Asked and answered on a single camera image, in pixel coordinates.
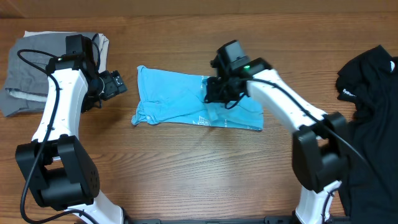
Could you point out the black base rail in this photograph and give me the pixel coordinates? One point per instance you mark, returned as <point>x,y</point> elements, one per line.
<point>211,221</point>

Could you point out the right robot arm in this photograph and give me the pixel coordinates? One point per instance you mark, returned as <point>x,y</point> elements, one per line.
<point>320,152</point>

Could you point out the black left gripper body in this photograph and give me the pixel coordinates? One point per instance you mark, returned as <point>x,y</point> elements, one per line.
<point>112,86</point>

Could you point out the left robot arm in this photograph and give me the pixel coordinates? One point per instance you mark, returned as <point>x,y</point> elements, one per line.
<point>58,171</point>

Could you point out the folded grey trousers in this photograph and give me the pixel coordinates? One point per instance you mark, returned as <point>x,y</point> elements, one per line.
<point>26,88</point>

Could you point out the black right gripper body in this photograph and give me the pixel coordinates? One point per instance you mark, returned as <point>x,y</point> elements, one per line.
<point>223,91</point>

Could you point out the black t-shirt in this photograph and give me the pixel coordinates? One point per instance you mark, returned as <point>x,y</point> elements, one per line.
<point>370,82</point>

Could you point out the light blue printed t-shirt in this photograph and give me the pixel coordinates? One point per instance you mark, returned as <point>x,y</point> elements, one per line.
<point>171,97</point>

